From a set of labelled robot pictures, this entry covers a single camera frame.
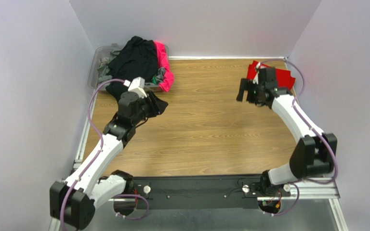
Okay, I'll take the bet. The red t-shirt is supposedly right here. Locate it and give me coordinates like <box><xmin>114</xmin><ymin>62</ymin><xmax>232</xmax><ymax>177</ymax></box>
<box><xmin>246</xmin><ymin>60</ymin><xmax>296</xmax><ymax>90</ymax></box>

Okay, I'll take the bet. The black t-shirt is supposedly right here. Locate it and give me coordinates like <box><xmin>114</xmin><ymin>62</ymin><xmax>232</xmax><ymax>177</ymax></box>
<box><xmin>105</xmin><ymin>35</ymin><xmax>169</xmax><ymax>116</ymax></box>

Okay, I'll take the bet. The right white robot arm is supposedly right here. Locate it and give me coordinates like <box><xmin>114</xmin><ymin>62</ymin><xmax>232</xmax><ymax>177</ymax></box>
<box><xmin>236</xmin><ymin>78</ymin><xmax>338</xmax><ymax>194</ymax></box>

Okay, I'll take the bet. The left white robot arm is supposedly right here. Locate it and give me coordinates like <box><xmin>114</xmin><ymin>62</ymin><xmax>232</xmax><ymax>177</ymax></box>
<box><xmin>49</xmin><ymin>91</ymin><xmax>169</xmax><ymax>230</ymax></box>

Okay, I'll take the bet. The green garment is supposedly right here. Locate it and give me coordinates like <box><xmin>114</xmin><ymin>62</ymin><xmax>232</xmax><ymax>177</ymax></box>
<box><xmin>151</xmin><ymin>76</ymin><xmax>158</xmax><ymax>85</ymax></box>

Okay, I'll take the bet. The clear plastic bin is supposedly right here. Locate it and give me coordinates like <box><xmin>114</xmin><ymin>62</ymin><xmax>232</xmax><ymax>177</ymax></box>
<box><xmin>88</xmin><ymin>43</ymin><xmax>169</xmax><ymax>92</ymax></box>

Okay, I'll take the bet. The grey t-shirt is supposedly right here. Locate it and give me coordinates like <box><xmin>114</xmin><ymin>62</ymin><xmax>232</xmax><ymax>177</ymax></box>
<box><xmin>97</xmin><ymin>49</ymin><xmax>152</xmax><ymax>84</ymax></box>

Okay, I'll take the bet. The pink t-shirt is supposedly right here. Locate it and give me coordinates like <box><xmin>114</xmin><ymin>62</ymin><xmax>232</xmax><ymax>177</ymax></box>
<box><xmin>154</xmin><ymin>41</ymin><xmax>174</xmax><ymax>92</ymax></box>

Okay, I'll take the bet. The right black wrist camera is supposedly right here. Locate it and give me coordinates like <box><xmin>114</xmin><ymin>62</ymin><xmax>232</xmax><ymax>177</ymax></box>
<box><xmin>258</xmin><ymin>67</ymin><xmax>278</xmax><ymax>89</ymax></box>

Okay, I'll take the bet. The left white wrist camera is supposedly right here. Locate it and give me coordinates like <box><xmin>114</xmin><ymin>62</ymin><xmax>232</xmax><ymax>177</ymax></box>
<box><xmin>123</xmin><ymin>77</ymin><xmax>147</xmax><ymax>99</ymax></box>

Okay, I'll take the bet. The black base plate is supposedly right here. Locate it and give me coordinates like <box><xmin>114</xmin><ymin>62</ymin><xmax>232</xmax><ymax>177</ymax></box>
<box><xmin>101</xmin><ymin>174</ymin><xmax>301</xmax><ymax>210</ymax></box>

